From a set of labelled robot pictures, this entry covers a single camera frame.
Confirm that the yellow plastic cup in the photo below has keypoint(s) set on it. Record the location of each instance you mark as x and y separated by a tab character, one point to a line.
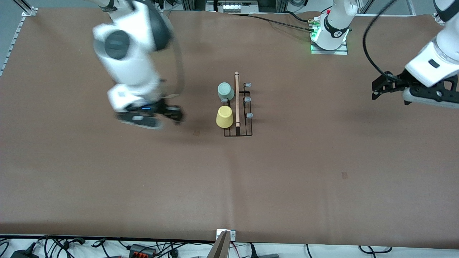
224	117

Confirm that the pale green plastic cup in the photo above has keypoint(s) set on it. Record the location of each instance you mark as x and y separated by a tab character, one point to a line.
225	90

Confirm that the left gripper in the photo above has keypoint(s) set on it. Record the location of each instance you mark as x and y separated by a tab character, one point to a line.
398	83

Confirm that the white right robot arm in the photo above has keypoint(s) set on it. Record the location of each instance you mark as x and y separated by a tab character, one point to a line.
125	68

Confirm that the small metal bracket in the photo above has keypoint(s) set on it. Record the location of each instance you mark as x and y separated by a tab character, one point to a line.
233	234

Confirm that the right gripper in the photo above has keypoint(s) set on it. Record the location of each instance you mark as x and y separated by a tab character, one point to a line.
164	108

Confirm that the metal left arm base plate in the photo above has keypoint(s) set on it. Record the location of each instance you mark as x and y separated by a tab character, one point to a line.
330	52

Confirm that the black orange connector box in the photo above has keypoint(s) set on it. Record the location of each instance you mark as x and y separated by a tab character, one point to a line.
141	250

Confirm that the black power adapter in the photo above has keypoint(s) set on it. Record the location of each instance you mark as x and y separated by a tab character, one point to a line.
24	253

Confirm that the white power strip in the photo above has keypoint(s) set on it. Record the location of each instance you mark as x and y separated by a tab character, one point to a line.
233	6

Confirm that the aluminium frame rail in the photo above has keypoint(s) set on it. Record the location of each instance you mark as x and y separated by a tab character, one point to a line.
14	39

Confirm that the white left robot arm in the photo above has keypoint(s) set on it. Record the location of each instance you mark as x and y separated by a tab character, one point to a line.
448	39

